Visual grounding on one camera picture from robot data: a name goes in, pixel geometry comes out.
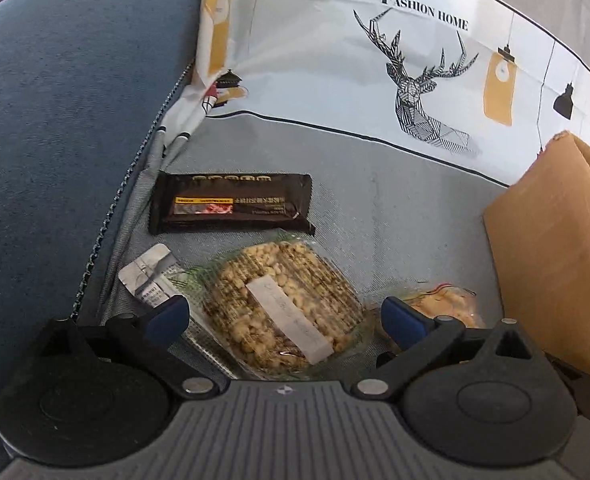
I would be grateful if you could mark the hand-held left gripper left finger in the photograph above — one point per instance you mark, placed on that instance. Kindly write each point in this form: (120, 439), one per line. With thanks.
(167, 317)

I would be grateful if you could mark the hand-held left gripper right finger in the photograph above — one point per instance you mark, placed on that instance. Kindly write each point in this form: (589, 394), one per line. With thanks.
(400, 319)

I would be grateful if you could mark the silver foil snack packet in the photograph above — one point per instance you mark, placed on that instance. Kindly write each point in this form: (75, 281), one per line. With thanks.
(150, 275)

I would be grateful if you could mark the clear bag of round biscuits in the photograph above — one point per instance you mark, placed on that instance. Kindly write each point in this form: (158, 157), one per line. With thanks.
(450, 305)

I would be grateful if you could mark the clear bag of puffed snack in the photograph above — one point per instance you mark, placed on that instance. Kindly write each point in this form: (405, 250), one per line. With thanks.
(280, 300)

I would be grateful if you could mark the brown cardboard box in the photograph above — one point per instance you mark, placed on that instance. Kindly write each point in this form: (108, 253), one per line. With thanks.
(550, 260)

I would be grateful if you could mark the black snack packet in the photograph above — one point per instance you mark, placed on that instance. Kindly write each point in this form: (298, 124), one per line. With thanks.
(235, 205)

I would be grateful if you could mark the deer print sofa cover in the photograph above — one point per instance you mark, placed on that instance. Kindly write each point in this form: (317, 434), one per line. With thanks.
(375, 170)

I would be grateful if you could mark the blue sofa armrest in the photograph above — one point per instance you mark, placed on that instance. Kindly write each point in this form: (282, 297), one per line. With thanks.
(60, 125)

